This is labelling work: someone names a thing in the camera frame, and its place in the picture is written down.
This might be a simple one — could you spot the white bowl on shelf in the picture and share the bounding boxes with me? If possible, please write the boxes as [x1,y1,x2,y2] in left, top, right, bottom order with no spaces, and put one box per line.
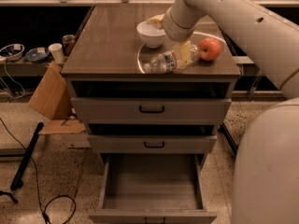
[0,44,24,62]

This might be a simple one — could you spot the white paper cup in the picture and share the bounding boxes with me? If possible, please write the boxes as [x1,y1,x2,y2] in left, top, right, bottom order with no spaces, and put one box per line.
[49,43,64,63]

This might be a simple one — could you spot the clear plastic water bottle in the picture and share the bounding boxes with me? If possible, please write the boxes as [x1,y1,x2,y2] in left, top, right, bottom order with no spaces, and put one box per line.
[143,44,200,74]

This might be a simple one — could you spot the glass jar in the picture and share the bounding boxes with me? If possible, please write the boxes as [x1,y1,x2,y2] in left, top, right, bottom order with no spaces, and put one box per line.
[62,35,76,56]

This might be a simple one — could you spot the black floor cable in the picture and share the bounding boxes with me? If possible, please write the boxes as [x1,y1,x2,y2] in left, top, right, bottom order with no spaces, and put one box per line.
[0,117,78,224]

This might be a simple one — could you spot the black stand leg left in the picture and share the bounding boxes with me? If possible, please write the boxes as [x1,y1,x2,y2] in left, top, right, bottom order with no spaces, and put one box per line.
[10,122,44,190]

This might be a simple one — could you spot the red apple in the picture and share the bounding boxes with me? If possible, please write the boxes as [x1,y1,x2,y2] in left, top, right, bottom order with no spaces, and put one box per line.
[198,37,221,62]

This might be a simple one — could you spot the brown cardboard box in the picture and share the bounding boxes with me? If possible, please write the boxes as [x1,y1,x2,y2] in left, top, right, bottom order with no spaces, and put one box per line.
[29,62,85,135]

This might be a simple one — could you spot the grey drawer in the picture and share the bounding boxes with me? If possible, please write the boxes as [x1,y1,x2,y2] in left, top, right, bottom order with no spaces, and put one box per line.
[89,154,217,224]
[88,135,217,154]
[71,98,231,125]

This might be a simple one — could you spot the black stand leg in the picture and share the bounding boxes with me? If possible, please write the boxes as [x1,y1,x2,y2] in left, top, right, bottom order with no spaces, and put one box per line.
[220,123,238,155]
[10,122,44,190]

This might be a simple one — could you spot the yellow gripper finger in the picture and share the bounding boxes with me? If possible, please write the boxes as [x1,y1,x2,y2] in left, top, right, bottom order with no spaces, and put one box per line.
[146,14,164,30]
[173,40,191,68]

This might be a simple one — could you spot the blue bowl on shelf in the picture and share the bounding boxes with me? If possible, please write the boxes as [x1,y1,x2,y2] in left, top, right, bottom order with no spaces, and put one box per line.
[25,47,50,63]

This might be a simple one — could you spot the top grey drawer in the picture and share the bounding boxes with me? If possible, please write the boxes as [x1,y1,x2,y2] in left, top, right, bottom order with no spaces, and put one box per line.
[71,98,231,125]

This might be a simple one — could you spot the bottom grey drawer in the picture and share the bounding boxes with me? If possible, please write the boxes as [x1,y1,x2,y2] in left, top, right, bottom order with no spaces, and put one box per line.
[89,154,217,224]

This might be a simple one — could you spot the black stand leg right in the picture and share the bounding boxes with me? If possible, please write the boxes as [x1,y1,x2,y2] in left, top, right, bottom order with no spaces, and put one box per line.
[220,123,238,155]

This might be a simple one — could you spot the grey drawer cabinet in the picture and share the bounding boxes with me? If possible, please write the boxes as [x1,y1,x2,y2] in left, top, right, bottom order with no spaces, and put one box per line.
[61,3,243,170]

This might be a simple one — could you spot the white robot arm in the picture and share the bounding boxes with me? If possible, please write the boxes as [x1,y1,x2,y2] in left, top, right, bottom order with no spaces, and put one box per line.
[163,0,299,224]

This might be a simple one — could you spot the middle grey drawer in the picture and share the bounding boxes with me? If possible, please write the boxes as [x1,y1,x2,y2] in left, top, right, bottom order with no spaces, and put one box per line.
[88,135,217,154]

